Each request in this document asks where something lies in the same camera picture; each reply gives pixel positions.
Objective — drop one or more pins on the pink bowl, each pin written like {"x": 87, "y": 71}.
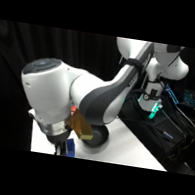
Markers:
{"x": 73, "y": 109}

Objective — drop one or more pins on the blue cube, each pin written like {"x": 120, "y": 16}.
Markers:
{"x": 70, "y": 148}

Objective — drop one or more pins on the striped tiger plush toy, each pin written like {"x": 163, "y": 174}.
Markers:
{"x": 81, "y": 126}

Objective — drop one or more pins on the black curtain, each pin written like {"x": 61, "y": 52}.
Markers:
{"x": 10, "y": 55}

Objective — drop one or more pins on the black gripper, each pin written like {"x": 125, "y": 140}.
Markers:
{"x": 58, "y": 137}

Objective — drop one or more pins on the small green light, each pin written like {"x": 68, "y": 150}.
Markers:
{"x": 153, "y": 110}

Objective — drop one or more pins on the black bowl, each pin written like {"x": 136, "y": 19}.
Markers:
{"x": 98, "y": 136}

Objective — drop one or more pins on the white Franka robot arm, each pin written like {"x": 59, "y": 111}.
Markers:
{"x": 53, "y": 89}

